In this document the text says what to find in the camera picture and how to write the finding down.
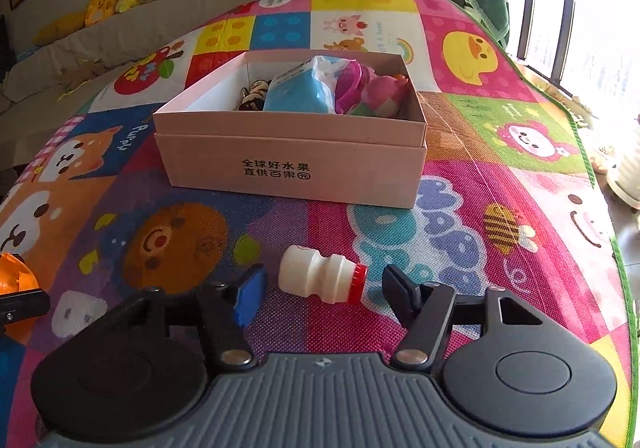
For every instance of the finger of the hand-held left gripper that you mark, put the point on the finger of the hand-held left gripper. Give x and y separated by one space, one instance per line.
25 303

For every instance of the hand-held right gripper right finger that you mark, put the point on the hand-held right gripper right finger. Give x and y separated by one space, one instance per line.
400 293

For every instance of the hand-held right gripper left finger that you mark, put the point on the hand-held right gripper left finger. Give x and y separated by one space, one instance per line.
250 300

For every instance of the orange toy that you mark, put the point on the orange toy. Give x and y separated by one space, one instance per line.
15 278

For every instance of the white yogurt bottle red cap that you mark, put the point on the white yogurt bottle red cap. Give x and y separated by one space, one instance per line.
310 275

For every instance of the pink cardboard box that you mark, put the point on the pink cardboard box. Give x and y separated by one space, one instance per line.
280 162

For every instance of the colourful plush toy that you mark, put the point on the colourful plush toy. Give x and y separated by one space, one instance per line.
382 95

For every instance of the blue tissue pack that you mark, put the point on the blue tissue pack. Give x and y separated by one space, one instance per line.
295 95

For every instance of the colourful cartoon play mat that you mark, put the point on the colourful cartoon play mat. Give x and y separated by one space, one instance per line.
500 152

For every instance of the brown striped toy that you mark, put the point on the brown striped toy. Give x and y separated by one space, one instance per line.
256 90

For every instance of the pink plastic basket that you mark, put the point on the pink plastic basket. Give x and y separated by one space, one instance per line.
350 82

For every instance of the white flower pot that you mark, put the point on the white flower pot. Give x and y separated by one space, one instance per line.
627 175

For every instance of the beige sofa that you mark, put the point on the beige sofa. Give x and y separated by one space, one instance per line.
75 37

